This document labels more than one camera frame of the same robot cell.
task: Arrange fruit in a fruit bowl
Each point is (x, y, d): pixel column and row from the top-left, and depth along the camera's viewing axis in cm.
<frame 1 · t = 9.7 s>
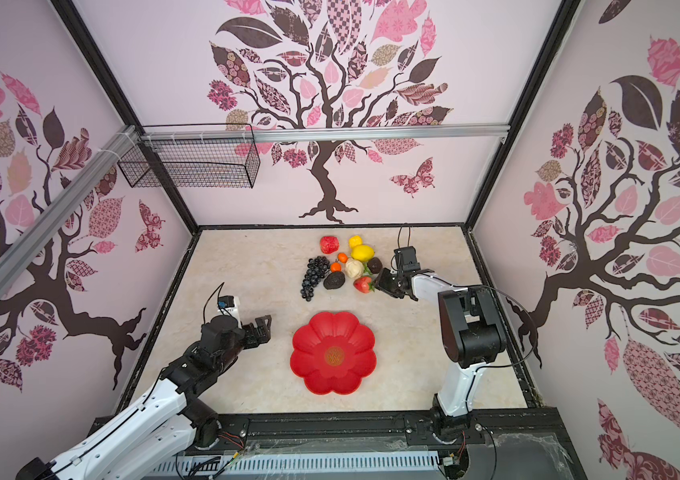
left hand: (257, 326, 82), fingers open
right hand: (376, 280, 98), fingers open
red flower-shaped bowl: (333, 353, 89), on the table
black grape bunch: (316, 269, 105), point 4 cm above the table
dark avocado: (334, 280, 101), point 4 cm above the table
red strawberry: (364, 284, 101), point 4 cm above the table
cream pear: (354, 268, 103), point 6 cm above the table
small yellow fruit: (355, 241, 113), point 5 cm above the table
yellow lemon: (362, 253, 109), point 5 cm above the table
orange kumquat upper: (342, 257, 109), point 4 cm above the table
orange kumquat lower: (335, 267, 106), point 4 cm above the table

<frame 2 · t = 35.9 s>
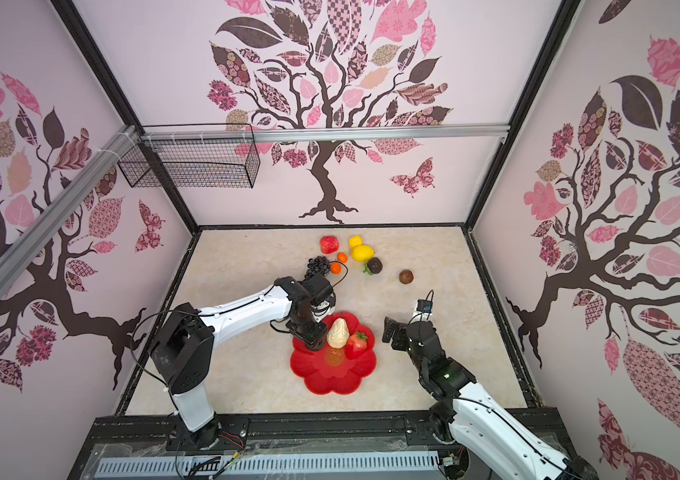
left hand: (310, 345, 84), fingers open
right hand: (398, 319, 82), fingers open
red strawberry: (357, 341, 86), point 6 cm above the table
cream pear: (338, 334, 86), point 6 cm above the table
brown round fruit: (406, 276, 104), point 3 cm above the table
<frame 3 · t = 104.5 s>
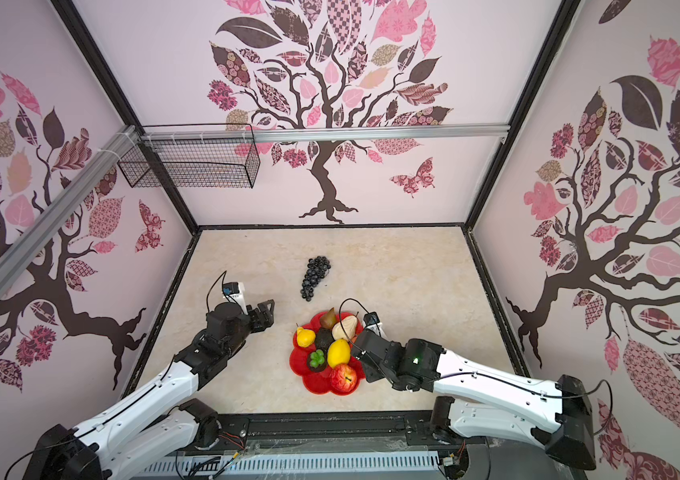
left hand: (264, 309, 84), fingers open
right hand: (366, 357, 75), fingers closed
cream pear: (349, 325, 88), point 7 cm above the table
small yellow fruit: (305, 337, 86), point 7 cm above the table
yellow lemon: (338, 353, 84), point 5 cm above the table
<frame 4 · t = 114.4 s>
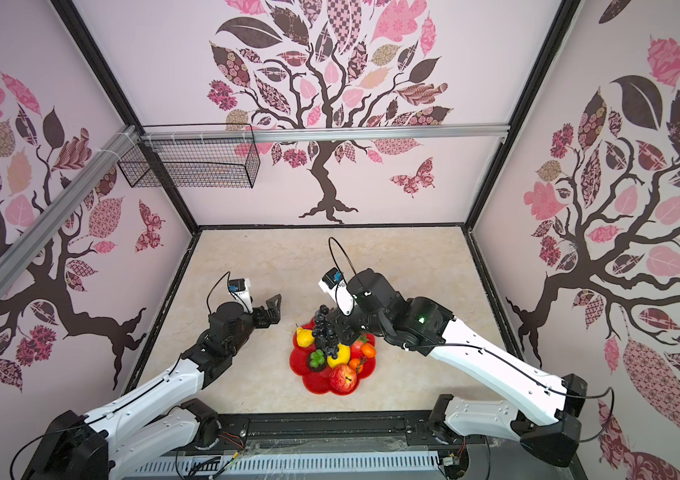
left hand: (267, 302, 84), fingers open
right hand: (326, 314, 65), fingers closed
black grape bunch: (325, 334, 71), point 21 cm above the table
